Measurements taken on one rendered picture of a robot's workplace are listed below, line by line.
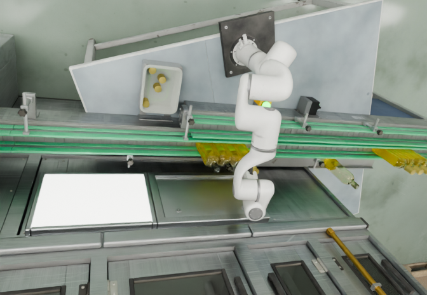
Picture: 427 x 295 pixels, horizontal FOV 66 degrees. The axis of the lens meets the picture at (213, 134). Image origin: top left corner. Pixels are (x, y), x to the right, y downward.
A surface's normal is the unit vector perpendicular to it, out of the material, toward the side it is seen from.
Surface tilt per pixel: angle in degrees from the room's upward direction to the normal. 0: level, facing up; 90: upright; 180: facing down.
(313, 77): 0
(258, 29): 2
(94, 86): 0
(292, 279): 90
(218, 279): 90
